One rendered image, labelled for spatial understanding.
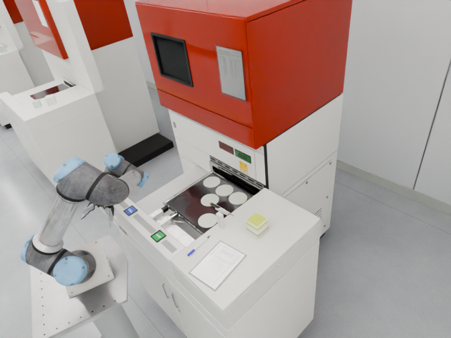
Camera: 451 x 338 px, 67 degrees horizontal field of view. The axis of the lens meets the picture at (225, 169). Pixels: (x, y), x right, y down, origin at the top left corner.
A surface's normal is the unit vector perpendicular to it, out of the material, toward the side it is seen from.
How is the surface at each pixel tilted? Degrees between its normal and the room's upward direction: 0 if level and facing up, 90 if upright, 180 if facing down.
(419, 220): 0
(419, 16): 90
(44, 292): 0
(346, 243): 0
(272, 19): 90
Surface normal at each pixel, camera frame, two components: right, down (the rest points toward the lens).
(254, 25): 0.68, 0.38
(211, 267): -0.11, -0.79
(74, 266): 0.35, -0.11
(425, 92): -0.73, 0.48
